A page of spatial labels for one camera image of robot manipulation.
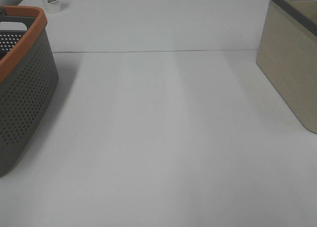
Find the grey perforated basket orange rim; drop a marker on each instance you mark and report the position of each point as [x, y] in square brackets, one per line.
[28, 79]

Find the beige storage box grey rim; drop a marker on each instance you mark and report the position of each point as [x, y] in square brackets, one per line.
[287, 55]

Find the white paper coffee cup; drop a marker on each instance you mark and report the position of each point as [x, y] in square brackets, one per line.
[52, 6]

